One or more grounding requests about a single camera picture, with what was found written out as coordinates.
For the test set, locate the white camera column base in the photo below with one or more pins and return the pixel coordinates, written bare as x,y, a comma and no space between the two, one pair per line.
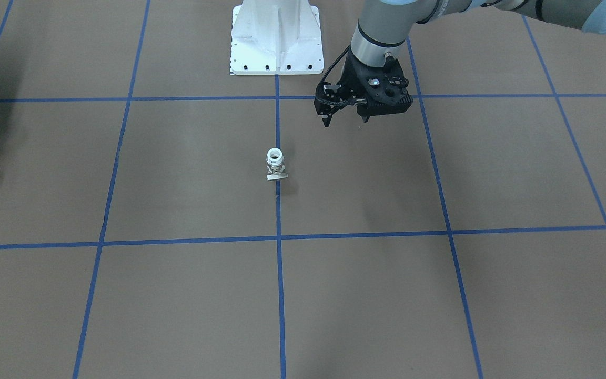
276,38

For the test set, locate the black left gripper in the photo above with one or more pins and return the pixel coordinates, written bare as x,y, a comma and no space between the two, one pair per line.
350,79

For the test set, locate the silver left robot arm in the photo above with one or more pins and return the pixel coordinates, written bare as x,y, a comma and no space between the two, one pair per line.
384,26

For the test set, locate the white PPR ball valve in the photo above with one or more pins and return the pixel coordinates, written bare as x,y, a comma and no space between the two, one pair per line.
275,165

